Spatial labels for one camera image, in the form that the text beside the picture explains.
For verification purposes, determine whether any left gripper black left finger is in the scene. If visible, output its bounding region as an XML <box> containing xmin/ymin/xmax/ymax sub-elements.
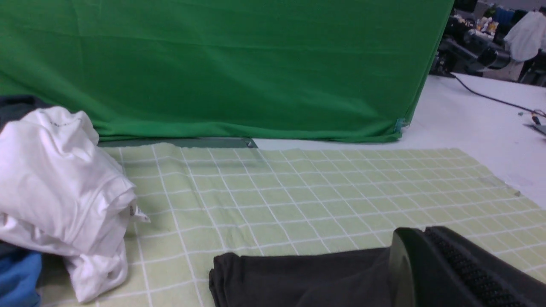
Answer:
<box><xmin>388</xmin><ymin>228</ymin><xmax>465</xmax><ymax>307</ymax></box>

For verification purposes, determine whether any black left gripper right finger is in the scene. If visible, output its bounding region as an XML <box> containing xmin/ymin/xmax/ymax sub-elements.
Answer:
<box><xmin>424</xmin><ymin>226</ymin><xmax>546</xmax><ymax>307</ymax></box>

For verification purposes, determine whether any dark gray long-sleeve shirt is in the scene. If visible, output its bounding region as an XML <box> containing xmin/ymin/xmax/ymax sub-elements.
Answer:
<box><xmin>209</xmin><ymin>248</ymin><xmax>392</xmax><ymax>307</ymax></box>

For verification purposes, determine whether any white crumpled shirt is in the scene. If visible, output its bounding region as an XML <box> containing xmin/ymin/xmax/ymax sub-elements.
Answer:
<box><xmin>0</xmin><ymin>107</ymin><xmax>149</xmax><ymax>303</ymax></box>

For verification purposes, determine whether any metal binder clip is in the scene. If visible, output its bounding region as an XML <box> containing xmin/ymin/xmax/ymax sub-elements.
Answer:
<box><xmin>394</xmin><ymin>117</ymin><xmax>411</xmax><ymax>133</ymax></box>

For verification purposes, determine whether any green backdrop cloth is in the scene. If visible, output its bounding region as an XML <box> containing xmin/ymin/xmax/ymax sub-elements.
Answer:
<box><xmin>0</xmin><ymin>0</ymin><xmax>453</xmax><ymax>143</ymax></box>

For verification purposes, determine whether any light green checkered tablecloth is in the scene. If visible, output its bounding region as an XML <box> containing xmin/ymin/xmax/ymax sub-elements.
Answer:
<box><xmin>36</xmin><ymin>143</ymin><xmax>546</xmax><ymax>307</ymax></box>

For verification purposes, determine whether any background clutter and equipment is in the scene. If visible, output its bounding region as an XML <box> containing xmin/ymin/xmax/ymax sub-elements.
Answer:
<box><xmin>429</xmin><ymin>0</ymin><xmax>546</xmax><ymax>87</ymax></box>

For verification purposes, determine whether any blue crumpled garment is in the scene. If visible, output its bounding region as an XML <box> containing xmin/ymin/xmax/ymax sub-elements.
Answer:
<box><xmin>0</xmin><ymin>249</ymin><xmax>42</xmax><ymax>307</ymax></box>

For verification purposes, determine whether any dark gray crumpled garment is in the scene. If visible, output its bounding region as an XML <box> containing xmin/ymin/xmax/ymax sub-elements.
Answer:
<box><xmin>0</xmin><ymin>95</ymin><xmax>53</xmax><ymax>132</ymax></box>

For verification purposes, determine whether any black cable on table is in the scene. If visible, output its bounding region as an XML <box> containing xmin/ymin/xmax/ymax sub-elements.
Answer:
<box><xmin>448</xmin><ymin>73</ymin><xmax>546</xmax><ymax>118</ymax></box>

